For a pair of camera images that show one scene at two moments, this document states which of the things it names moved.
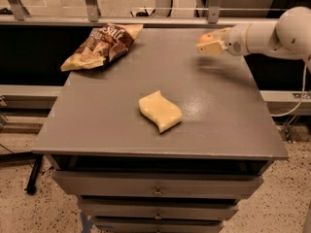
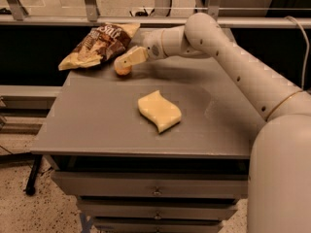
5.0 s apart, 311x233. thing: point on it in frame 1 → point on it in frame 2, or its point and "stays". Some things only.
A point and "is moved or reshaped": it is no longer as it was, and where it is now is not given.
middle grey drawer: x=155 y=208 stays
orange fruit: x=205 y=38 is moved or reshaped
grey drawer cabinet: x=161 y=138 stays
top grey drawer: x=158 y=183 stays
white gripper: x=235 y=40 → x=153 y=46
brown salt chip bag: x=108 y=43 stays
